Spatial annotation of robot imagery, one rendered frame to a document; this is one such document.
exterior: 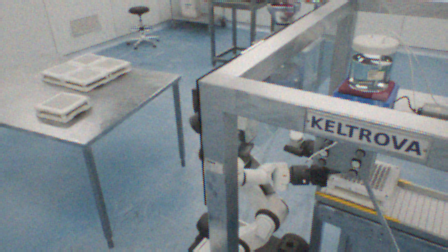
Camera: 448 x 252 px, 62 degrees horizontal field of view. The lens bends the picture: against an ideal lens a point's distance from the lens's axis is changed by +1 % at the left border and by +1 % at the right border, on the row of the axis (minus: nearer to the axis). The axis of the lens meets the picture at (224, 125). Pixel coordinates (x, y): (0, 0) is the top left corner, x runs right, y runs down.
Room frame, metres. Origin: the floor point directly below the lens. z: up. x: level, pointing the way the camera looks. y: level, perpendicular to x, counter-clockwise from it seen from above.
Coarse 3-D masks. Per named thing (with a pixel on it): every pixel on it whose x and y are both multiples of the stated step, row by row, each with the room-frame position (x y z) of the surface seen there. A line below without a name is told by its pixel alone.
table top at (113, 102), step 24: (0, 72) 2.94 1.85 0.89; (24, 72) 2.93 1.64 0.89; (144, 72) 2.86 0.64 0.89; (0, 96) 2.47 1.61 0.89; (24, 96) 2.45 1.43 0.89; (48, 96) 2.44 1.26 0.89; (96, 96) 2.42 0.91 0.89; (120, 96) 2.41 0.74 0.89; (144, 96) 2.40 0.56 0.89; (0, 120) 2.10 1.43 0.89; (24, 120) 2.09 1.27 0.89; (48, 120) 2.08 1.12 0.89; (72, 120) 2.07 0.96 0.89; (96, 120) 2.06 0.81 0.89; (120, 120) 2.08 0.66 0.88; (72, 144) 1.83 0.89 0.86
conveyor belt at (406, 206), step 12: (324, 192) 1.29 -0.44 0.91; (396, 192) 1.27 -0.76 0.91; (408, 192) 1.27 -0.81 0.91; (360, 204) 1.20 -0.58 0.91; (396, 204) 1.20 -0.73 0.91; (408, 204) 1.20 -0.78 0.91; (420, 204) 1.20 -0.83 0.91; (432, 204) 1.19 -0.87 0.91; (444, 204) 1.19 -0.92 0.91; (396, 216) 1.13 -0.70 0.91; (408, 216) 1.13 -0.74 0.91; (420, 216) 1.12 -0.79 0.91; (432, 216) 1.12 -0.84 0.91; (444, 216) 1.12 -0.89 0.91; (432, 228) 1.06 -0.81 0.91; (444, 228) 1.06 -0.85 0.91
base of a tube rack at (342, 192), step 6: (336, 186) 1.24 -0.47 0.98; (330, 192) 1.22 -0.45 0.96; (336, 192) 1.21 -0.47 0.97; (342, 192) 1.20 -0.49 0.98; (348, 192) 1.20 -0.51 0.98; (354, 192) 1.20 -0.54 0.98; (348, 198) 1.18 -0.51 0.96; (354, 198) 1.17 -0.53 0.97; (360, 198) 1.16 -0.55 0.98; (366, 198) 1.16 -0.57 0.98; (366, 204) 1.14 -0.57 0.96; (372, 204) 1.13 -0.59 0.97; (384, 210) 1.11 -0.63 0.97
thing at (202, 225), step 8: (200, 224) 1.70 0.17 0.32; (208, 224) 1.68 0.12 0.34; (200, 232) 1.68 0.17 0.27; (208, 232) 1.65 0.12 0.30; (200, 240) 1.69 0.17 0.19; (272, 240) 1.69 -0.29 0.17; (280, 240) 1.69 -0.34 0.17; (288, 240) 1.62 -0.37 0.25; (296, 240) 1.65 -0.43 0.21; (192, 248) 1.65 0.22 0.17; (264, 248) 1.63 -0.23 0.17; (272, 248) 1.63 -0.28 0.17; (280, 248) 1.59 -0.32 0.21; (288, 248) 1.59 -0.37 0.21; (296, 248) 1.59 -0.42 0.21
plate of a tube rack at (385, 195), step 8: (376, 160) 1.36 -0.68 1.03; (376, 168) 1.30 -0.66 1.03; (392, 168) 1.30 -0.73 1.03; (400, 168) 1.30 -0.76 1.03; (336, 176) 1.25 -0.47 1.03; (344, 176) 1.25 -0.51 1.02; (392, 176) 1.24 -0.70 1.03; (336, 184) 1.21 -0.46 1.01; (344, 184) 1.20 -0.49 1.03; (352, 184) 1.20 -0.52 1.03; (360, 184) 1.20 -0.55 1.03; (392, 184) 1.19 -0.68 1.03; (360, 192) 1.16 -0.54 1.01; (376, 192) 1.14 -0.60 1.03; (384, 192) 1.14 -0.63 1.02; (392, 192) 1.15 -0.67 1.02; (384, 200) 1.11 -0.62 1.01
